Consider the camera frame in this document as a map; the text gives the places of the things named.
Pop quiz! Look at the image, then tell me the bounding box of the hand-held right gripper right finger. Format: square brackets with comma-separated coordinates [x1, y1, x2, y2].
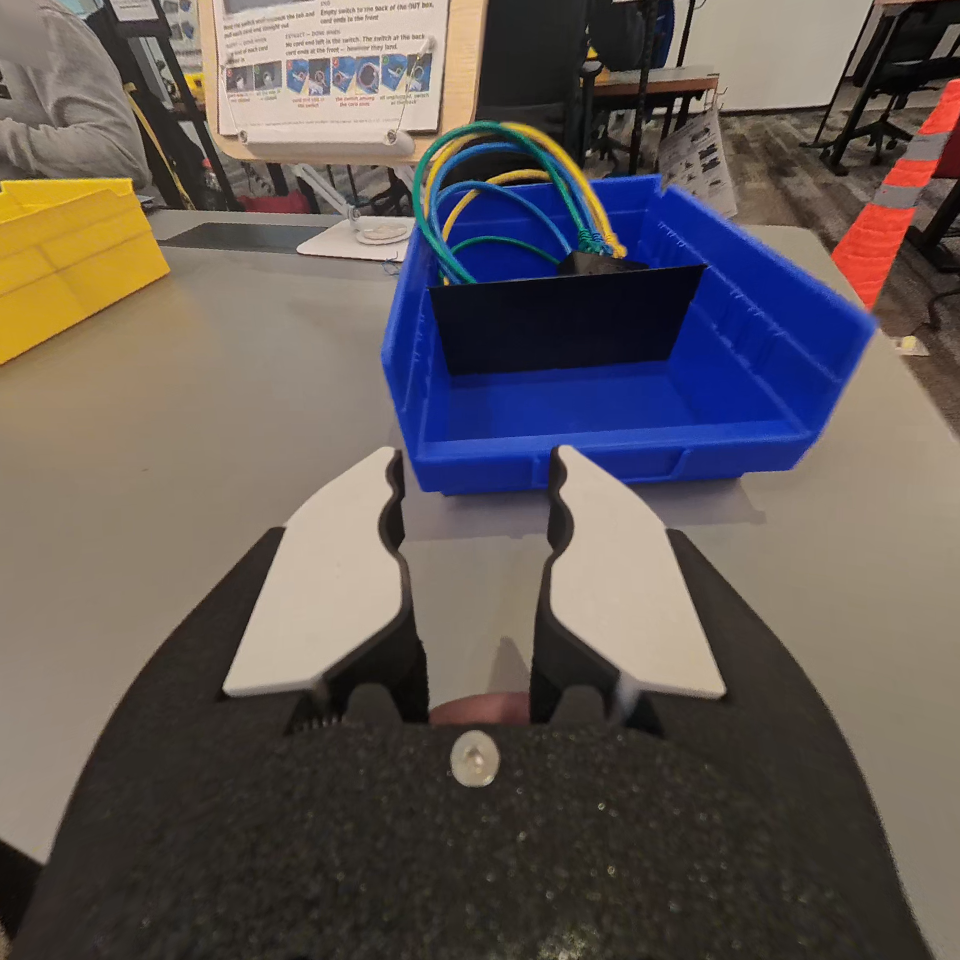
[529, 444, 727, 726]

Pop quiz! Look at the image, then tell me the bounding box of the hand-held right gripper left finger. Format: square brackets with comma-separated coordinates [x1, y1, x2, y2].
[222, 447, 429, 726]

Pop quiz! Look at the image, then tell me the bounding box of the blue plastic bin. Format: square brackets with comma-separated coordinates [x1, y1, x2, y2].
[381, 174, 879, 498]

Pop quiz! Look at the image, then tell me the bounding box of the black network switch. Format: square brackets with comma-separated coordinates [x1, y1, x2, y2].
[556, 251, 651, 278]

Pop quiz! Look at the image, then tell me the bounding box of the green ethernet cable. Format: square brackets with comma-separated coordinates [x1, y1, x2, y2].
[414, 120, 625, 288]

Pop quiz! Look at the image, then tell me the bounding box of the yellow plastic bin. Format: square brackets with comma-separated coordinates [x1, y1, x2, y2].
[0, 178, 172, 367]

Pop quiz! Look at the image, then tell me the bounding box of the blue ethernet cable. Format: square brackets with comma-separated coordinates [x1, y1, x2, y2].
[423, 141, 615, 288]

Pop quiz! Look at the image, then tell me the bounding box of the yellow ethernet cable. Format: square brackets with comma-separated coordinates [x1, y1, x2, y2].
[438, 123, 628, 288]

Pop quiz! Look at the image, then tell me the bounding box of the black blue-bin divider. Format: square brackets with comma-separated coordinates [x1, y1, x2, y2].
[429, 264, 708, 378]

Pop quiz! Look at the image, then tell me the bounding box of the white tablet stand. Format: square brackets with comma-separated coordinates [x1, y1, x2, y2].
[292, 159, 415, 264]

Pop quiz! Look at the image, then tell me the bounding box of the hanging printed paper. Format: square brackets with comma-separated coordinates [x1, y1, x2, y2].
[658, 112, 741, 221]

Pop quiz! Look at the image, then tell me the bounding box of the white sheet holder ledge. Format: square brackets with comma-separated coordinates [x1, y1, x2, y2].
[236, 123, 416, 156]

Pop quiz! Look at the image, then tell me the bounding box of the orange reflective barrier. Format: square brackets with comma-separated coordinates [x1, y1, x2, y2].
[831, 78, 960, 313]

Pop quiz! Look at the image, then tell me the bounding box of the black sign stand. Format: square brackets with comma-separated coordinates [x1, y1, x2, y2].
[88, 0, 228, 213]

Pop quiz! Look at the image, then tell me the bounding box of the wooden board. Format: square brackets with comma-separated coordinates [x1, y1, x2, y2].
[196, 0, 489, 163]

